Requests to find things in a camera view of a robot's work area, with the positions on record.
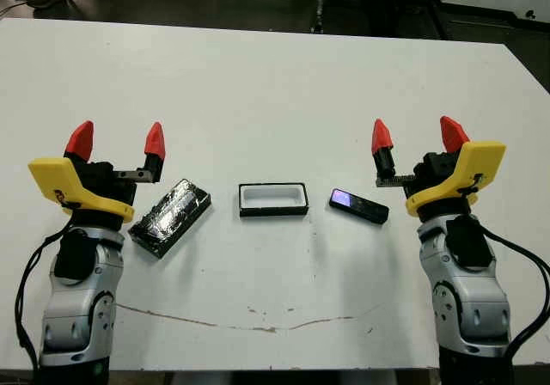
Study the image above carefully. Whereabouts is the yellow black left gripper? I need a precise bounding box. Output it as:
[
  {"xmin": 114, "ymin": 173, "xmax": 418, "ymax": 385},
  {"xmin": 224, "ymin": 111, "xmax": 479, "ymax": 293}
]
[{"xmin": 27, "ymin": 120, "xmax": 168, "ymax": 231}]

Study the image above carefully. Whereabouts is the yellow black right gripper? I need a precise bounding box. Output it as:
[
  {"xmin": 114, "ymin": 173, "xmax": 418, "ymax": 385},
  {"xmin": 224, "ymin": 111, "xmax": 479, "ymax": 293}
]
[{"xmin": 370, "ymin": 115, "xmax": 507, "ymax": 223}]

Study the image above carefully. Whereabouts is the black taped box lid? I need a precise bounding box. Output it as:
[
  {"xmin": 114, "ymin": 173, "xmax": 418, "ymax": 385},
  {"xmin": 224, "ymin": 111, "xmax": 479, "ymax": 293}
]
[{"xmin": 127, "ymin": 178, "xmax": 213, "ymax": 259}]

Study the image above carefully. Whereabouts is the black box base white liner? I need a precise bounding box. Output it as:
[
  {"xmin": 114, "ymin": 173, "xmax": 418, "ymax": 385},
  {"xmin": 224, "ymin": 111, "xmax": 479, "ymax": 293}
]
[{"xmin": 237, "ymin": 181, "xmax": 310, "ymax": 220}]

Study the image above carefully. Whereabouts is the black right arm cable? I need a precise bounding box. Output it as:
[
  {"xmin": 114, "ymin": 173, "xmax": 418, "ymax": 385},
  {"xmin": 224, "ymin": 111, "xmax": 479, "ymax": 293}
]
[{"xmin": 476, "ymin": 223, "xmax": 550, "ymax": 369}]

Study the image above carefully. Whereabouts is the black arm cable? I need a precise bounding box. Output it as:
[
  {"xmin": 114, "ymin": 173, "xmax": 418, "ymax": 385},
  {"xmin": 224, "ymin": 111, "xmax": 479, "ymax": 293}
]
[
  {"xmin": 15, "ymin": 223, "xmax": 74, "ymax": 371},
  {"xmin": 476, "ymin": 223, "xmax": 550, "ymax": 369}
]

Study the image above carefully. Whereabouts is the metal stand post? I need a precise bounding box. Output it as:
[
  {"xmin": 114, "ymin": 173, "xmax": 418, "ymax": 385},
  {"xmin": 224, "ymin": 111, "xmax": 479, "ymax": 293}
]
[{"xmin": 309, "ymin": 0, "xmax": 327, "ymax": 34}]

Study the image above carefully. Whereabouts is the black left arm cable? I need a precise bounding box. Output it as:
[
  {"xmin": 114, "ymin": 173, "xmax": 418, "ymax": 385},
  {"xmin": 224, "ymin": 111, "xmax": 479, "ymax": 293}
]
[{"xmin": 15, "ymin": 223, "xmax": 74, "ymax": 371}]

